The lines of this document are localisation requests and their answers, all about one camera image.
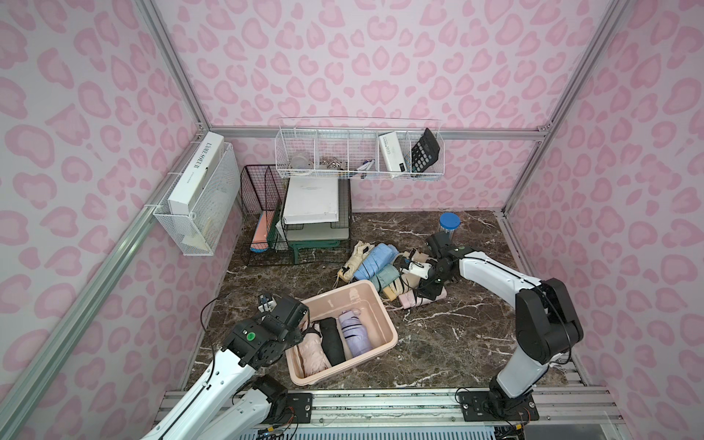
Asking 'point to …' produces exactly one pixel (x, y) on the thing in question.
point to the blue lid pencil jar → (449, 221)
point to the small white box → (393, 152)
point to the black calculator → (424, 152)
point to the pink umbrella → (313, 355)
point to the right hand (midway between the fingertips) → (423, 279)
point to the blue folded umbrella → (379, 255)
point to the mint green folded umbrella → (385, 277)
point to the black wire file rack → (262, 193)
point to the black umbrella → (332, 343)
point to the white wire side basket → (195, 234)
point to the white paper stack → (312, 199)
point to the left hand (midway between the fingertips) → (293, 330)
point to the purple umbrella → (355, 332)
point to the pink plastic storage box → (364, 297)
